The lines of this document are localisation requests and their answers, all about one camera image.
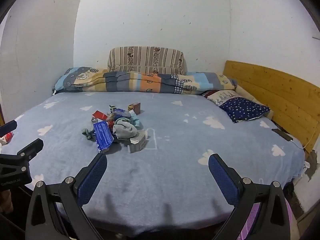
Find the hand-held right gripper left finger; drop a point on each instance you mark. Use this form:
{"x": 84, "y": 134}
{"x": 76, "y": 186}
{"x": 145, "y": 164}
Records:
{"x": 92, "y": 177}

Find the grey cardboard box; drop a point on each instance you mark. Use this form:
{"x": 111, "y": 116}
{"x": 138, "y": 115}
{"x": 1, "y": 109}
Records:
{"x": 136, "y": 145}

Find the red snack packet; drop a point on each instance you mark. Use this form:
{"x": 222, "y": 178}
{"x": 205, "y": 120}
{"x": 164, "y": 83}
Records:
{"x": 100, "y": 115}

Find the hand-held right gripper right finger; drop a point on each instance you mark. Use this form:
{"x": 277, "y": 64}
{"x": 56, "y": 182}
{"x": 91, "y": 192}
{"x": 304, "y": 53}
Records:
{"x": 222, "y": 180}

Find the navy star pillow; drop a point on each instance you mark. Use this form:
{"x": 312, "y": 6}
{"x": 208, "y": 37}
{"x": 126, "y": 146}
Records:
{"x": 245, "y": 108}

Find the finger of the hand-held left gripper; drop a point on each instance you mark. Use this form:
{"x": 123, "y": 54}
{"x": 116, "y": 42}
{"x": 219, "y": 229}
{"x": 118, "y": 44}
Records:
{"x": 7, "y": 128}
{"x": 32, "y": 148}

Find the blue wrapper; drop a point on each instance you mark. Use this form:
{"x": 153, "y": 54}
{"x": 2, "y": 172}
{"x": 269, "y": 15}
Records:
{"x": 121, "y": 113}

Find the grey sock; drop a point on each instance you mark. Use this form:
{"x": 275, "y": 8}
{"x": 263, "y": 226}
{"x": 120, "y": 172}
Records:
{"x": 125, "y": 131}

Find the blue foil packet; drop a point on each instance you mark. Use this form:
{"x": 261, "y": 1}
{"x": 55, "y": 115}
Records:
{"x": 102, "y": 135}

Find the wooden headboard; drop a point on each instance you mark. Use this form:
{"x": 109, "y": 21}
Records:
{"x": 275, "y": 92}

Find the striped beige cushion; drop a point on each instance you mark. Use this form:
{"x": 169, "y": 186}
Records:
{"x": 147, "y": 60}

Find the light blue cloud blanket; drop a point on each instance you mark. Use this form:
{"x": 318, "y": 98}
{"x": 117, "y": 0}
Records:
{"x": 175, "y": 167}

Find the small dark carton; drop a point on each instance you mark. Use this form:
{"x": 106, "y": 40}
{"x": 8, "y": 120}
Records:
{"x": 113, "y": 109}

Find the small brown box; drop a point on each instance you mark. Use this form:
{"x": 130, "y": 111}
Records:
{"x": 136, "y": 108}

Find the folded patchwork quilt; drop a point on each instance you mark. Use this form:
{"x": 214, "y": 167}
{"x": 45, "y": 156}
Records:
{"x": 125, "y": 82}

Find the red and white pack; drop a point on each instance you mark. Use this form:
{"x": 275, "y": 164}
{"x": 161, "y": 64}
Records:
{"x": 6, "y": 138}

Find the grey-green sock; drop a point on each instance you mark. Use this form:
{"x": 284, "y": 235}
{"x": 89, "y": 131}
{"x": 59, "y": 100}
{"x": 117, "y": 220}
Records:
{"x": 87, "y": 133}

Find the teal cloth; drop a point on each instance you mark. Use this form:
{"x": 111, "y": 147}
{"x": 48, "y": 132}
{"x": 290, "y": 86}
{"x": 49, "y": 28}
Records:
{"x": 121, "y": 120}

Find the black phone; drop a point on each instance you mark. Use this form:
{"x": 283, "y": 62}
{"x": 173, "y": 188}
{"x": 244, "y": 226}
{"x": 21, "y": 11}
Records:
{"x": 281, "y": 133}

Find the teal paper packet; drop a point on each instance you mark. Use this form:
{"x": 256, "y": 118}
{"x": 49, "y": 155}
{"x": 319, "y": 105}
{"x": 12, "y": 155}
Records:
{"x": 135, "y": 120}

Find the white printed pillow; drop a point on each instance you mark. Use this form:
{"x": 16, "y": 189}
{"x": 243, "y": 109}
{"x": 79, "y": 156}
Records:
{"x": 222, "y": 96}

